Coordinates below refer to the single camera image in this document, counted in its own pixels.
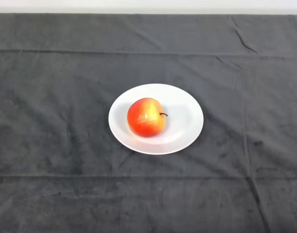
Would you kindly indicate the black cloth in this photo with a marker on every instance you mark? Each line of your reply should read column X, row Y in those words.
column 235, row 182

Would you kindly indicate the red and yellow apple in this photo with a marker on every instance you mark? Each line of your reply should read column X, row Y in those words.
column 144, row 119

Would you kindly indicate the white round plate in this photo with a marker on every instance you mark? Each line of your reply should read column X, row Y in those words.
column 184, row 126

